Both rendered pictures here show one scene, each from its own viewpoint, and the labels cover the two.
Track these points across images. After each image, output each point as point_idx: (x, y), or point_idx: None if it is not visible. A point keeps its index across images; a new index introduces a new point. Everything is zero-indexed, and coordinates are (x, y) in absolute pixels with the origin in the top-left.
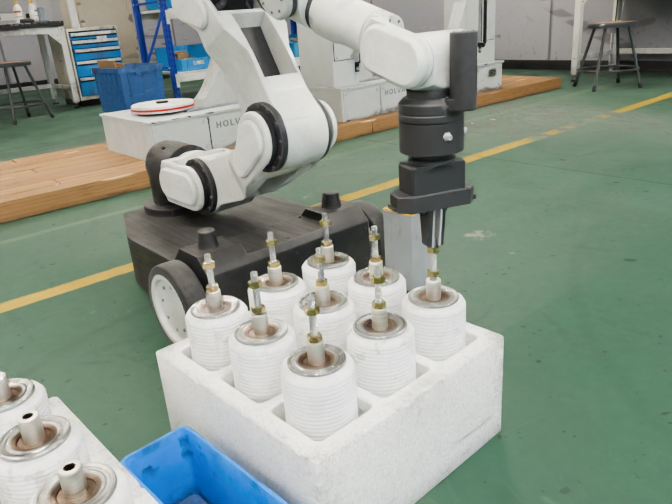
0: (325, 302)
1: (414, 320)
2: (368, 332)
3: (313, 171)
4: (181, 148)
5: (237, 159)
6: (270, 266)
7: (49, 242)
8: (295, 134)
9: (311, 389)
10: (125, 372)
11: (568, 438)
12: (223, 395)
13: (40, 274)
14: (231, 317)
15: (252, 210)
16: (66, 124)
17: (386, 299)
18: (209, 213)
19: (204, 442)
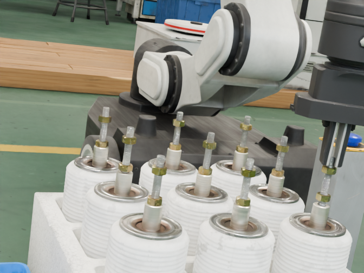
0: (202, 192)
1: (284, 240)
2: (220, 225)
3: (322, 131)
4: (169, 46)
5: (199, 54)
6: (170, 147)
7: (34, 112)
8: (259, 41)
9: (128, 247)
10: (24, 226)
11: None
12: (63, 240)
13: (10, 132)
14: (106, 176)
15: (218, 128)
16: (115, 32)
17: (272, 216)
18: (168, 112)
19: None
